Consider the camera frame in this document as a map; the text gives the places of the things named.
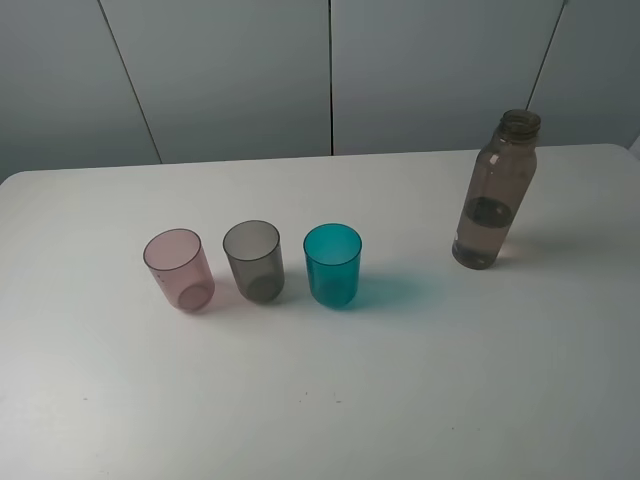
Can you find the brown translucent water bottle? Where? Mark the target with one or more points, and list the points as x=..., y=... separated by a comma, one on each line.
x=502, y=174

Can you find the teal translucent plastic cup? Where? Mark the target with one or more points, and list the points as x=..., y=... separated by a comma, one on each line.
x=332, y=254

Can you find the grey translucent plastic cup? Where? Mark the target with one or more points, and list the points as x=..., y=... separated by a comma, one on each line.
x=253, y=250

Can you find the pink translucent plastic cup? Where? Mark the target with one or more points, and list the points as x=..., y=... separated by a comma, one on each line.
x=177, y=261

